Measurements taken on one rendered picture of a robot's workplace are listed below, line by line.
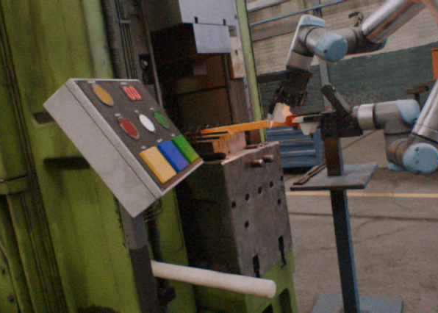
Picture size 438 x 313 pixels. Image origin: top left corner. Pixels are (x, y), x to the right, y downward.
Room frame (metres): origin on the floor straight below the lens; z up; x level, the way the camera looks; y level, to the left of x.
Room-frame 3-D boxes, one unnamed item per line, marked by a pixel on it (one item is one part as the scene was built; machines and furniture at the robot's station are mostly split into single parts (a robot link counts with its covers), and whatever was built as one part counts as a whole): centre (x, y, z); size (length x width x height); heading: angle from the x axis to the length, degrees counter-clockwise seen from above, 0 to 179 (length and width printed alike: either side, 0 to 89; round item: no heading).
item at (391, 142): (1.11, -0.50, 0.90); 0.11 x 0.08 x 0.11; 173
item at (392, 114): (1.13, -0.50, 0.99); 0.11 x 0.08 x 0.09; 53
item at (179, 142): (1.02, 0.08, 1.01); 0.07 x 0.05 x 0.07; 168
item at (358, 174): (1.78, -0.50, 0.70); 0.40 x 0.30 x 0.02; 150
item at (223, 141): (1.58, 0.12, 0.96); 0.42 x 0.20 x 0.09; 52
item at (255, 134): (1.63, -0.11, 0.95); 0.12 x 0.08 x 0.06; 52
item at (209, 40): (1.58, 0.12, 1.32); 0.42 x 0.20 x 0.10; 52
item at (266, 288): (1.12, 0.09, 0.62); 0.44 x 0.05 x 0.05; 52
